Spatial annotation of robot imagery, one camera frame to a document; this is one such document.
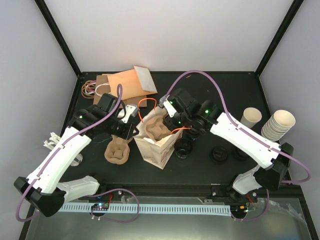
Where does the orange kraft paper bag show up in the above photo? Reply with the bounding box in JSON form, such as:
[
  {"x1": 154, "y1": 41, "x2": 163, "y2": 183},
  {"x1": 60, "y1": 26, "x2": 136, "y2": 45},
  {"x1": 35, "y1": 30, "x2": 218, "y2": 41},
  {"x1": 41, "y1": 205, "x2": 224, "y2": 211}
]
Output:
[{"x1": 107, "y1": 66, "x2": 158, "y2": 100}]

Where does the brown pulp cup carrier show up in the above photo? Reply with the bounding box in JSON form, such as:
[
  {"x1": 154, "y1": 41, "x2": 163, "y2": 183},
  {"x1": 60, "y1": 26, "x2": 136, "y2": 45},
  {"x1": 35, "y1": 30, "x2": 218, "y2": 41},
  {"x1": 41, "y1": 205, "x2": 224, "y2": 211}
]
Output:
[{"x1": 104, "y1": 135, "x2": 133, "y2": 165}]

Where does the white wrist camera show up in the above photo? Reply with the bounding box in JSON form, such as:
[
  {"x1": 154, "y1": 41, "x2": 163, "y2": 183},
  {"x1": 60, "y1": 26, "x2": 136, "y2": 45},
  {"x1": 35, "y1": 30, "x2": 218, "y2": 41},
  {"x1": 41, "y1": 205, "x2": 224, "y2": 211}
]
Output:
[
  {"x1": 155, "y1": 99, "x2": 168, "y2": 116},
  {"x1": 122, "y1": 104, "x2": 139, "y2": 123}
]

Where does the separated brown cup carrier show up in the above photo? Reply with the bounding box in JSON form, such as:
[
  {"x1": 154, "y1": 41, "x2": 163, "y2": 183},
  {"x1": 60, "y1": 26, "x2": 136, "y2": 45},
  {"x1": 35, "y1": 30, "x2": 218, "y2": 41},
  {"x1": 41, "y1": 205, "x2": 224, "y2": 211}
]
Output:
[{"x1": 144, "y1": 115, "x2": 171, "y2": 142}]

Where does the black plastic cup lid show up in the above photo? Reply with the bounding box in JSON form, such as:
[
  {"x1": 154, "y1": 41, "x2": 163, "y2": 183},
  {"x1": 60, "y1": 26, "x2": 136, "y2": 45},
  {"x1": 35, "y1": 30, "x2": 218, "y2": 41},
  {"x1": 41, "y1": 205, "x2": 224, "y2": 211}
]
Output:
[{"x1": 209, "y1": 146, "x2": 229, "y2": 165}]

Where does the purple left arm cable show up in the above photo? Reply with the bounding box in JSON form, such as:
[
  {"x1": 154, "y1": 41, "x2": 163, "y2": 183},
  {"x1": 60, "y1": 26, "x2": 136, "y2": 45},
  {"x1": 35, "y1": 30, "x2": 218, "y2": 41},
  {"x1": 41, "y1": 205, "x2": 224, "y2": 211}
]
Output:
[{"x1": 15, "y1": 84, "x2": 142, "y2": 224}]

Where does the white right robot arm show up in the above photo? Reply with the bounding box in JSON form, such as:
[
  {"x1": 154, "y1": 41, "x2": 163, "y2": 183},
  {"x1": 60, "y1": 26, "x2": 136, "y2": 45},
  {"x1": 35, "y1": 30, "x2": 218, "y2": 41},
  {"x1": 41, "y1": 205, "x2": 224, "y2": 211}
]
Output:
[{"x1": 159, "y1": 88, "x2": 294, "y2": 202}]

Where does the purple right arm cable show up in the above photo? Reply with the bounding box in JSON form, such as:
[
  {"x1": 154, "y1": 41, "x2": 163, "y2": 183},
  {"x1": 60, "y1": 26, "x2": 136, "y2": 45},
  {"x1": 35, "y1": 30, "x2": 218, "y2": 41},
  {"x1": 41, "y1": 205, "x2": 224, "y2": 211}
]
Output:
[{"x1": 165, "y1": 70, "x2": 313, "y2": 221}]

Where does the brown kraft paper bag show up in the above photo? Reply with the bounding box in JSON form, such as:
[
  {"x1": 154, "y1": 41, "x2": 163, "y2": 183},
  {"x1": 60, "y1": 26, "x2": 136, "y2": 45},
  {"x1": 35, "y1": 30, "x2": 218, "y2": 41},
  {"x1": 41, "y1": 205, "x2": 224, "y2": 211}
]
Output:
[{"x1": 82, "y1": 74, "x2": 148, "y2": 110}]

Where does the stack of paper cups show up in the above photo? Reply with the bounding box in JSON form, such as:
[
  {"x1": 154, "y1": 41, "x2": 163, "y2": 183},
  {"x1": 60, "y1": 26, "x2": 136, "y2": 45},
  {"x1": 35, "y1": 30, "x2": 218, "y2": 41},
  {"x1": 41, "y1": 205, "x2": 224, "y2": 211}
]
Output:
[{"x1": 261, "y1": 109, "x2": 296, "y2": 142}]

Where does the single paper coffee cup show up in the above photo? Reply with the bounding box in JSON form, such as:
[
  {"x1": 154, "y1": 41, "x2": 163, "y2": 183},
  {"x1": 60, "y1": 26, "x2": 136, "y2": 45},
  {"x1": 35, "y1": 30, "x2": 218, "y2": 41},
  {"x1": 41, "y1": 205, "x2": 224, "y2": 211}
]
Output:
[{"x1": 240, "y1": 107, "x2": 262, "y2": 129}]

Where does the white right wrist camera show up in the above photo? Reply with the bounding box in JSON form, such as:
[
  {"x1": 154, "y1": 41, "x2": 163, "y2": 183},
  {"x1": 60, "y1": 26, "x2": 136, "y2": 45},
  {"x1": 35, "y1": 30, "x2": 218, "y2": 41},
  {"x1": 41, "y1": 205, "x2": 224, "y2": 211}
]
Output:
[{"x1": 155, "y1": 99, "x2": 168, "y2": 116}]

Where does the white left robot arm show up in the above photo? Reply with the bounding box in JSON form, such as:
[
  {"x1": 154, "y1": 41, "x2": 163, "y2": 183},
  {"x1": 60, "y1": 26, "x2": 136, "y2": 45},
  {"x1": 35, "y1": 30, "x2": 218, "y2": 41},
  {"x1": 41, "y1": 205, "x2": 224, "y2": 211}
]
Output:
[{"x1": 13, "y1": 93, "x2": 139, "y2": 222}]

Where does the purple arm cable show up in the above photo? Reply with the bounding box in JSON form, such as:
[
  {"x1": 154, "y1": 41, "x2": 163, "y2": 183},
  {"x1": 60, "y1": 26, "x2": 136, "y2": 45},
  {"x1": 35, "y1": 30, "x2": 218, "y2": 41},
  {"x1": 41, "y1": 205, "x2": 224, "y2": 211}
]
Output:
[
  {"x1": 15, "y1": 84, "x2": 142, "y2": 224},
  {"x1": 165, "y1": 70, "x2": 313, "y2": 221}
]

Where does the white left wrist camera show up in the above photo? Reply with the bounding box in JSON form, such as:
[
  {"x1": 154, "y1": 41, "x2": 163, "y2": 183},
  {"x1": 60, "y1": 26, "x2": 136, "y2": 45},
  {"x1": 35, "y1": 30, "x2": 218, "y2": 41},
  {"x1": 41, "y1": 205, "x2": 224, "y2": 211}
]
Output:
[{"x1": 122, "y1": 104, "x2": 139, "y2": 123}]

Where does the white slotted cable rail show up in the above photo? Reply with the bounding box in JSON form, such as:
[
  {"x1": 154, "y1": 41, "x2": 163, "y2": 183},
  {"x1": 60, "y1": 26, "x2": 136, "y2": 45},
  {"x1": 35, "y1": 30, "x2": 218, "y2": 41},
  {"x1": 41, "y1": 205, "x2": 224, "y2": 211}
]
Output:
[{"x1": 59, "y1": 202, "x2": 231, "y2": 217}]

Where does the printed white paper bag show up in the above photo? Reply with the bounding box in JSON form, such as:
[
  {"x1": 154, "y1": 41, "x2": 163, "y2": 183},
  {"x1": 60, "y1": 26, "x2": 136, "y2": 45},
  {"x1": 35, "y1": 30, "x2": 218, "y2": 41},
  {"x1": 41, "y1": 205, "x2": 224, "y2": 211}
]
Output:
[{"x1": 133, "y1": 104, "x2": 185, "y2": 170}]

